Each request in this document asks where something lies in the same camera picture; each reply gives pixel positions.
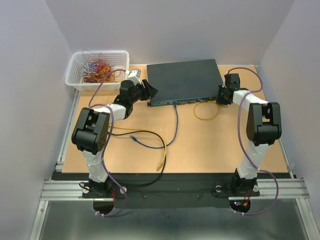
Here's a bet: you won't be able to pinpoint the aluminium rail frame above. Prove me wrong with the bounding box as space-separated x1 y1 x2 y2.
31 67 319 240

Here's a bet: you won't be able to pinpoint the white perforated plastic basket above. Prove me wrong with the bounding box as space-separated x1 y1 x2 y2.
64 49 130 92

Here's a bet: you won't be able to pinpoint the large blue rack network switch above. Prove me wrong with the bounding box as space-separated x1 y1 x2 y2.
146 59 223 107

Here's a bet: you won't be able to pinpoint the tangled colourful wires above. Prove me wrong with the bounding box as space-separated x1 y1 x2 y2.
72 48 122 102

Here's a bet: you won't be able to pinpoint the black ethernet cable teal plug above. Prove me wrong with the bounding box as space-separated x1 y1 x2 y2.
108 129 167 188

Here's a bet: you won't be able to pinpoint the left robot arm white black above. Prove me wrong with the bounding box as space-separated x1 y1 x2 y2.
71 79 159 197

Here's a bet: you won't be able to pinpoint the yellow ethernet cable long loop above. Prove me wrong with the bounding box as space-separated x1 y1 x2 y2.
193 101 219 121

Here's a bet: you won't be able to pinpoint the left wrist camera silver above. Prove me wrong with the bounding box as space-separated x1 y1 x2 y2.
125 68 141 85

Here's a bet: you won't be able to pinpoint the blue ethernet cable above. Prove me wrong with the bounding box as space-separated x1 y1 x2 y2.
129 101 180 150

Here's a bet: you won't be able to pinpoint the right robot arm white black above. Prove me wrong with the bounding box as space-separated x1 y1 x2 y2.
216 72 282 195

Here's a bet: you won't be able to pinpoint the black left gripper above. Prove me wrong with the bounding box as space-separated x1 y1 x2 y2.
129 79 158 104

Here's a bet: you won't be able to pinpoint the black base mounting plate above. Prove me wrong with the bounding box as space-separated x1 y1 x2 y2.
51 172 295 210

